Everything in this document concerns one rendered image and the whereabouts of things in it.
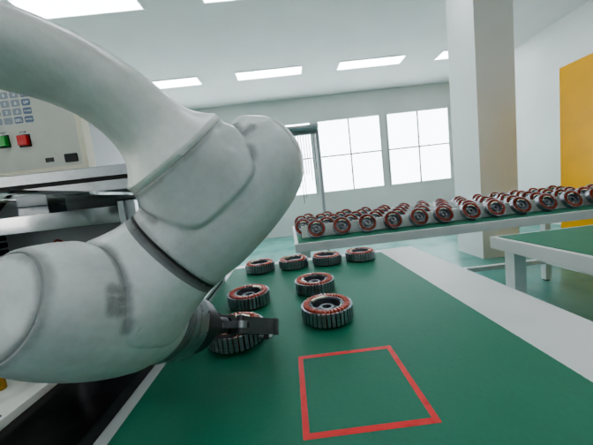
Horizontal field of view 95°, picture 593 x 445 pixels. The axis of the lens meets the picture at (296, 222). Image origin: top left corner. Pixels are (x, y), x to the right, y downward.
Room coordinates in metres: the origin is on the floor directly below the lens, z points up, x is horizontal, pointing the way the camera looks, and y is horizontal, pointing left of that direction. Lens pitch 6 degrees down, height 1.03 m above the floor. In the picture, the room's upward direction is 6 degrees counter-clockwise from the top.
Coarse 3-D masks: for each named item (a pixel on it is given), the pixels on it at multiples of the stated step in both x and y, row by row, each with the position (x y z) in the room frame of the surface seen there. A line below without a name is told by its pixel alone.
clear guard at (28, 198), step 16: (0, 192) 0.29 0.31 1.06; (16, 192) 0.30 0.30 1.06; (32, 192) 0.32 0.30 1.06; (48, 192) 0.34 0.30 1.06; (64, 192) 0.36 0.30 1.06; (80, 192) 0.39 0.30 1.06; (96, 192) 0.42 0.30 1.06; (112, 192) 0.46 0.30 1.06; (128, 192) 0.51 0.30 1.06; (0, 208) 0.28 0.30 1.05
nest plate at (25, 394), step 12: (12, 384) 0.40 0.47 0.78; (24, 384) 0.40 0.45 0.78; (36, 384) 0.39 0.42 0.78; (48, 384) 0.39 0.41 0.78; (0, 396) 0.37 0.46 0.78; (12, 396) 0.37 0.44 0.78; (24, 396) 0.37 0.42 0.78; (36, 396) 0.37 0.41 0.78; (0, 408) 0.35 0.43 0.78; (12, 408) 0.35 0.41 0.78; (24, 408) 0.35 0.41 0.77; (0, 420) 0.32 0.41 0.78
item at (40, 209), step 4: (64, 204) 0.58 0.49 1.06; (20, 208) 0.54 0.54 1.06; (24, 208) 0.54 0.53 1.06; (28, 208) 0.54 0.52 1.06; (32, 208) 0.54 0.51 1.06; (36, 208) 0.54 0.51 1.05; (40, 208) 0.54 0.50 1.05; (44, 208) 0.54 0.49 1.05; (48, 208) 0.54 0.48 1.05; (52, 208) 0.55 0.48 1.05; (56, 208) 0.56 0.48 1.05; (60, 208) 0.57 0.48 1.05; (64, 208) 0.58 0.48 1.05; (20, 212) 0.54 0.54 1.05; (24, 212) 0.54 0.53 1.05; (28, 212) 0.54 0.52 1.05; (32, 212) 0.54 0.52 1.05; (36, 212) 0.54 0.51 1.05; (40, 212) 0.54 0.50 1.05; (44, 212) 0.54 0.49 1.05; (48, 212) 0.54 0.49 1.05; (52, 212) 0.55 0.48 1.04
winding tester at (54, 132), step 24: (0, 96) 0.52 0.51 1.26; (24, 96) 0.52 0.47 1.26; (0, 120) 0.52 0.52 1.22; (24, 120) 0.52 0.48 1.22; (48, 120) 0.52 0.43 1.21; (72, 120) 0.52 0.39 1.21; (48, 144) 0.52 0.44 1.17; (72, 144) 0.52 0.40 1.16; (96, 144) 0.56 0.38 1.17; (0, 168) 0.52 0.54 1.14; (24, 168) 0.52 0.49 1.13; (48, 168) 0.52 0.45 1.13; (72, 168) 0.52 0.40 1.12
